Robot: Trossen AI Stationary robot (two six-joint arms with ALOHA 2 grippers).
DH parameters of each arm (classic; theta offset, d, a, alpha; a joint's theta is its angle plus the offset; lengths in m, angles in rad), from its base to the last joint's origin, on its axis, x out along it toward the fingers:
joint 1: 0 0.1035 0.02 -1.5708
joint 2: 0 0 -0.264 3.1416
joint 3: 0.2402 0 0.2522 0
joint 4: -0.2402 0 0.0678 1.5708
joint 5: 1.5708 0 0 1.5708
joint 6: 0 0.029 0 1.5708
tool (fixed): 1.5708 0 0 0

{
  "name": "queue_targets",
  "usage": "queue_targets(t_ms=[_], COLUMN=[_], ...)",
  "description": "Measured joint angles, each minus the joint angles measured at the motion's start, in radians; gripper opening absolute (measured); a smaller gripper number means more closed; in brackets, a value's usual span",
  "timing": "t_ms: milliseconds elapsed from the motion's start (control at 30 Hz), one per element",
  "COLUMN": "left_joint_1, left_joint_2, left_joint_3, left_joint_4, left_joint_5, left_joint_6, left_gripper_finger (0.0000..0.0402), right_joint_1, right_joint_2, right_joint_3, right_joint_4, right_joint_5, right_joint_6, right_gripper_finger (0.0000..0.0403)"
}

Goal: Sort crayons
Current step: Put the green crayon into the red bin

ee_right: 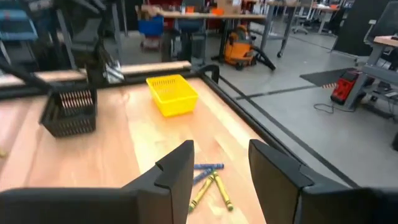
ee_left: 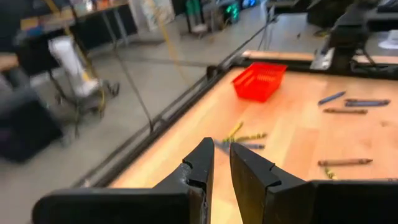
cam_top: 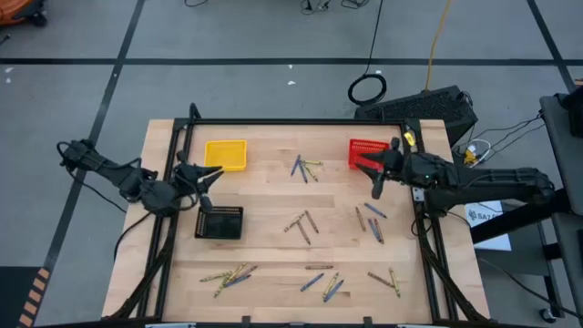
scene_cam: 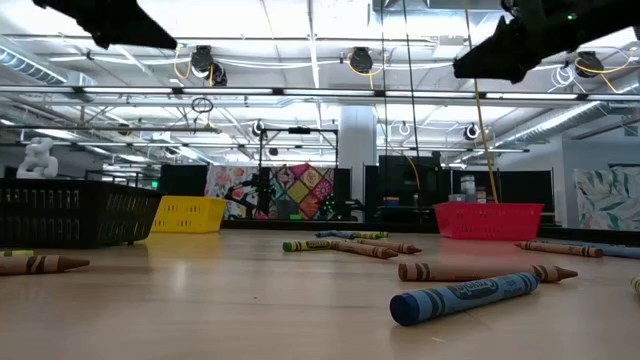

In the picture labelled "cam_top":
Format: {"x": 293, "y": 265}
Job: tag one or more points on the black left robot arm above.
{"x": 114, "y": 171}

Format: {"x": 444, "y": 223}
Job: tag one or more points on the black plastic basket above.
{"x": 219, "y": 224}

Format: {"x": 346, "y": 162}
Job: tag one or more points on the black caster wheel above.
{"x": 546, "y": 314}

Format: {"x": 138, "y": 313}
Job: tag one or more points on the yellow plastic basket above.
{"x": 225, "y": 155}

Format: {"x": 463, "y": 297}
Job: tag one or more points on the grey metal cart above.
{"x": 565, "y": 150}

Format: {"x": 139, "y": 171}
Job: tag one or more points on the orange shop vacuum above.
{"x": 13, "y": 9}

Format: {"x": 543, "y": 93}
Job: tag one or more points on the black metal beam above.
{"x": 519, "y": 218}

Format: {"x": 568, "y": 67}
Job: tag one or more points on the red plastic basket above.
{"x": 364, "y": 146}

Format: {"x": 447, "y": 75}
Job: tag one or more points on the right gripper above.
{"x": 394, "y": 165}

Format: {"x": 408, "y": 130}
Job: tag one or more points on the silver aluminium rail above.
{"x": 170, "y": 325}
{"x": 412, "y": 325}

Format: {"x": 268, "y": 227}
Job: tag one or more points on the black device on cart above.
{"x": 574, "y": 111}

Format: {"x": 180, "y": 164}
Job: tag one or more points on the black orange striped floor mat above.
{"x": 18, "y": 296}

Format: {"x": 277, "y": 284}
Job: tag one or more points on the white paper sign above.
{"x": 489, "y": 228}

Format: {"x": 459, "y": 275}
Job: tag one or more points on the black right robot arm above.
{"x": 501, "y": 180}

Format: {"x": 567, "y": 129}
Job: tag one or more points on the yellow plug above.
{"x": 469, "y": 157}

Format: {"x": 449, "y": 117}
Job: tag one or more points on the black edge clamp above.
{"x": 368, "y": 321}
{"x": 246, "y": 321}

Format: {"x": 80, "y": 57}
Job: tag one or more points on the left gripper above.
{"x": 189, "y": 177}

